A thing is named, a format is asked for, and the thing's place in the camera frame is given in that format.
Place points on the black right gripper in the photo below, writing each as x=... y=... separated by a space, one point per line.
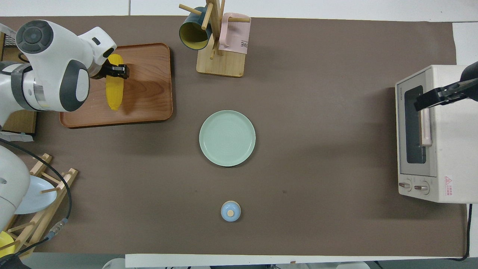
x=471 y=82

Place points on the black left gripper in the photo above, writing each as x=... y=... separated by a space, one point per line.
x=102 y=71

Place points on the yellow corn cob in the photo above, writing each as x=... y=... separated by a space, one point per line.
x=114 y=93

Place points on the pale green plate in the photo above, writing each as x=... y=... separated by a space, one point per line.
x=227 y=138

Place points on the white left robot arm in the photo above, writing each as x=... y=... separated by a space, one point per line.
x=56 y=56

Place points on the cream toaster oven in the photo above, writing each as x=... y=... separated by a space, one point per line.
x=455 y=149

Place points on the cream oven knob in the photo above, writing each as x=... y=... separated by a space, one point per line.
x=422 y=187
x=404 y=185

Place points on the brown wooden tray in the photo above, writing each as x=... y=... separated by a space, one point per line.
x=149 y=97

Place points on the dark blue mug yellow inside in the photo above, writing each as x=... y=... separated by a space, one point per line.
x=192 y=33

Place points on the red warning sticker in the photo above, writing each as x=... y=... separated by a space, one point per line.
x=448 y=186

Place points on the wooden mug tree stand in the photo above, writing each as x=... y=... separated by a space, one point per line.
x=224 y=63

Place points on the wooden shelf unit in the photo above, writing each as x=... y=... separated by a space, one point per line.
x=22 y=121

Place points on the brown table mat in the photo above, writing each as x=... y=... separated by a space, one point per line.
x=317 y=112

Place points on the pink mug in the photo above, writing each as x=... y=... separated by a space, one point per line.
x=235 y=37

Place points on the white brick pattern paper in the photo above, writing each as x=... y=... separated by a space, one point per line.
x=5 y=29
x=16 y=137

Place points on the wooden dish rack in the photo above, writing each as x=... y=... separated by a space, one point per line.
x=63 y=183

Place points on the light blue plate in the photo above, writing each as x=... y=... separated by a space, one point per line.
x=41 y=198

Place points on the yellow plate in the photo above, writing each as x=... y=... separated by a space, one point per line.
x=4 y=244

